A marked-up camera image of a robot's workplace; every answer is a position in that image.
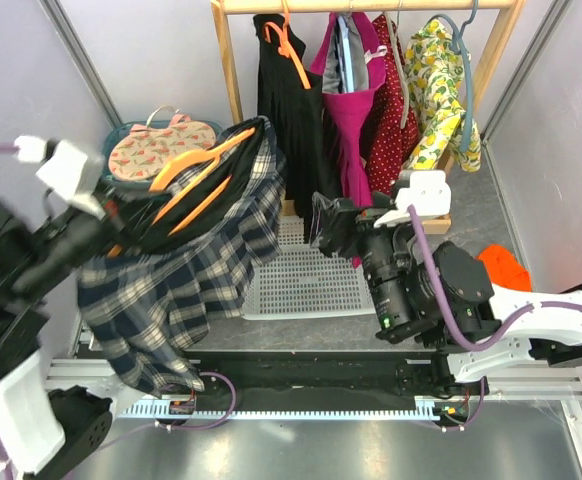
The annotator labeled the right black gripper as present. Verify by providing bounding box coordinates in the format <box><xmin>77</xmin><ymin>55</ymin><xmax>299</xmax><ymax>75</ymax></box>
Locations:
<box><xmin>308</xmin><ymin>190</ymin><xmax>422</xmax><ymax>336</ymax></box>

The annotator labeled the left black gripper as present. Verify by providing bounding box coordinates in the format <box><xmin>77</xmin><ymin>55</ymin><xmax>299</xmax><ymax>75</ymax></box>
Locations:
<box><xmin>11</xmin><ymin>171</ymin><xmax>176</xmax><ymax>297</ymax></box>

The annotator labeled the navy plaid skirt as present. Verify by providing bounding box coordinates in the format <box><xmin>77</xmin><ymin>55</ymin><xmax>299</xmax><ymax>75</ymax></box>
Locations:
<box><xmin>77</xmin><ymin>116</ymin><xmax>286</xmax><ymax>396</ymax></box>

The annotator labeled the orange plastic hanger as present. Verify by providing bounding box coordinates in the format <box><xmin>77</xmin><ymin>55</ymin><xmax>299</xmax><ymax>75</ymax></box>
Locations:
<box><xmin>106</xmin><ymin>127</ymin><xmax>257</xmax><ymax>259</ymax></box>

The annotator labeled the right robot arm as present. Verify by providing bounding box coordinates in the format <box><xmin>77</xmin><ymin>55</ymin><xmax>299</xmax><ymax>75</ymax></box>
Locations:
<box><xmin>310</xmin><ymin>191</ymin><xmax>582</xmax><ymax>397</ymax></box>

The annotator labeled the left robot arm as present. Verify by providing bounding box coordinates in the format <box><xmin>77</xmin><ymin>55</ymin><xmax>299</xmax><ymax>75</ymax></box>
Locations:
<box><xmin>0</xmin><ymin>201</ymin><xmax>143</xmax><ymax>479</ymax></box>

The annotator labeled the red polka dot skirt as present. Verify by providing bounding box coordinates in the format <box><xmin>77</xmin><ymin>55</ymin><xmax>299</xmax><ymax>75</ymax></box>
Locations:
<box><xmin>361</xmin><ymin>14</ymin><xmax>420</xmax><ymax>194</ymax></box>

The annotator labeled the black pleated skirt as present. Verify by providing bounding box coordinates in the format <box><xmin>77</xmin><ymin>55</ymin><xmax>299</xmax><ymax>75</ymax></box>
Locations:
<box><xmin>253</xmin><ymin>14</ymin><xmax>342</xmax><ymax>220</ymax></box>

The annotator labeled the light blue hanger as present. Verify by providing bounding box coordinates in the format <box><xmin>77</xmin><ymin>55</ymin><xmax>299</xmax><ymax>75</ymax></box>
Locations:
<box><xmin>335</xmin><ymin>14</ymin><xmax>355</xmax><ymax>93</ymax></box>

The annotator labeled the magenta skirt grey lining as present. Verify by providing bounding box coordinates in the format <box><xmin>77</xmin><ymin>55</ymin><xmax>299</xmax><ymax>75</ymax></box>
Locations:
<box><xmin>309</xmin><ymin>12</ymin><xmax>390</xmax><ymax>269</ymax></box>

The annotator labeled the grey hanger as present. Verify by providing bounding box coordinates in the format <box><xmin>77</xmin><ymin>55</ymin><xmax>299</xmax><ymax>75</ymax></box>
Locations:
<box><xmin>382</xmin><ymin>0</ymin><xmax>410</xmax><ymax>130</ymax></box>

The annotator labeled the slate blue hanger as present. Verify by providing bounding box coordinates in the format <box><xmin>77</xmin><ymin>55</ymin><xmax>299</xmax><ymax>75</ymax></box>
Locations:
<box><xmin>428</xmin><ymin>0</ymin><xmax>475</xmax><ymax>154</ymax></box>

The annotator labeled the white perforated basket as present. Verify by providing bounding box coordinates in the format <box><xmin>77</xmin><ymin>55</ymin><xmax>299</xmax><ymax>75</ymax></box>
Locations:
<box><xmin>242</xmin><ymin>216</ymin><xmax>374</xmax><ymax>321</ymax></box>

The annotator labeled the floral pink cloth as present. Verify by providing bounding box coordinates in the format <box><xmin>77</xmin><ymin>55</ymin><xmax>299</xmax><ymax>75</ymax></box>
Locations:
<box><xmin>108</xmin><ymin>113</ymin><xmax>218</xmax><ymax>180</ymax></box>

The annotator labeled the teal laundry basket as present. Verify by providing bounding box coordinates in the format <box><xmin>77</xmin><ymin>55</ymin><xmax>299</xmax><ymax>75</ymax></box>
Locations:
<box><xmin>101</xmin><ymin>118</ymin><xmax>225</xmax><ymax>189</ymax></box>

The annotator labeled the lemon print garment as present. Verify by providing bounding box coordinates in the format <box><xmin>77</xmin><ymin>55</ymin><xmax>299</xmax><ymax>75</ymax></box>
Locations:
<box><xmin>405</xmin><ymin>14</ymin><xmax>481</xmax><ymax>173</ymax></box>

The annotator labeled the orange cloth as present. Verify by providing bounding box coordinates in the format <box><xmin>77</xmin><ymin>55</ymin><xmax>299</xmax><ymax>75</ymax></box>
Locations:
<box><xmin>477</xmin><ymin>244</ymin><xmax>532</xmax><ymax>292</ymax></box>

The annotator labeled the wooden clothes rack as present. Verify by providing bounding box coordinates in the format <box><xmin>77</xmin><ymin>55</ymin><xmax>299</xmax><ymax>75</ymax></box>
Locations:
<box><xmin>212</xmin><ymin>1</ymin><xmax>522</xmax><ymax>228</ymax></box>

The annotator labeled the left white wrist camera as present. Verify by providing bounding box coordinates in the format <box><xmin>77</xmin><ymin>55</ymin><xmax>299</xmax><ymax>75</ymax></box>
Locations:
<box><xmin>13</xmin><ymin>135</ymin><xmax>105</xmax><ymax>220</ymax></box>

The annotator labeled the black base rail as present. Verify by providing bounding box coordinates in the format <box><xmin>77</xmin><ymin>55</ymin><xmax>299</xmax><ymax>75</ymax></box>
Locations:
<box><xmin>160</xmin><ymin>349</ymin><xmax>487</xmax><ymax>414</ymax></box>

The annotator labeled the white cable duct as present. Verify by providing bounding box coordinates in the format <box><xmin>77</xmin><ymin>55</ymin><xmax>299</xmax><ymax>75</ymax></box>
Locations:
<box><xmin>118</xmin><ymin>399</ymin><xmax>440</xmax><ymax>422</ymax></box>

